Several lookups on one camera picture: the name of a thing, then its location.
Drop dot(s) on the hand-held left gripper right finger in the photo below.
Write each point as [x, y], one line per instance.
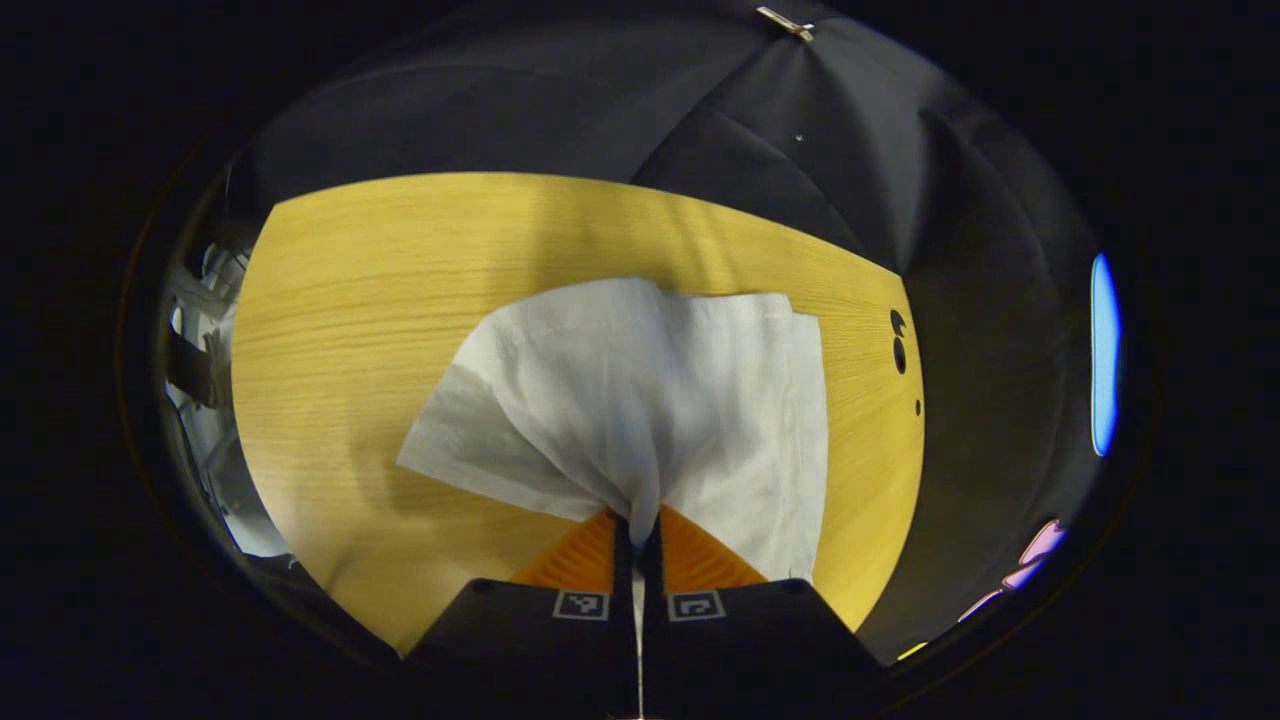
[652, 640]

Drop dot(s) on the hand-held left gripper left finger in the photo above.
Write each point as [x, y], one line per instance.
[622, 640]

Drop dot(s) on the white jeans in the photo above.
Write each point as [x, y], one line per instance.
[650, 400]

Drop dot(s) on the black backdrop cloth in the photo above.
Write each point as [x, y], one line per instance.
[600, 100]

